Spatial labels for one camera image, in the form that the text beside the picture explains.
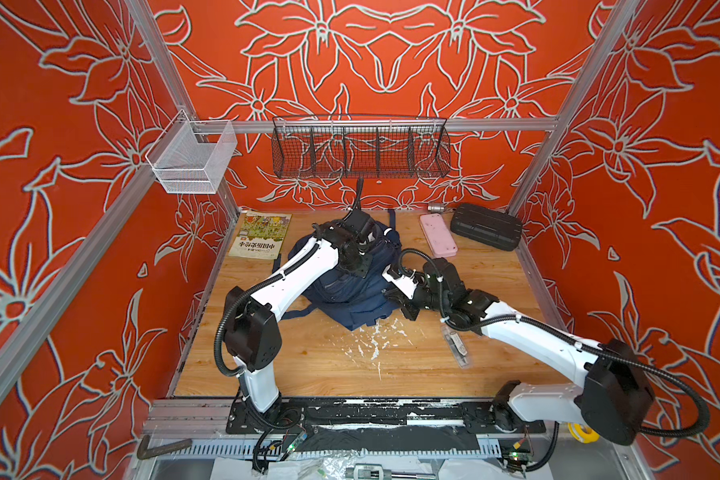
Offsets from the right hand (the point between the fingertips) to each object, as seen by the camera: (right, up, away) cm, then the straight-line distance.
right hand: (383, 293), depth 78 cm
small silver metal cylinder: (+25, +27, +40) cm, 54 cm away
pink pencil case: (+24, +16, +33) cm, 44 cm away
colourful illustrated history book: (-44, +16, +33) cm, 57 cm away
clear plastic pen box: (+22, -17, +6) cm, 28 cm away
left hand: (-6, +7, +6) cm, 11 cm away
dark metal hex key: (-57, -36, -9) cm, 68 cm away
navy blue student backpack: (-9, -3, +3) cm, 10 cm away
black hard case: (+40, +19, +29) cm, 53 cm away
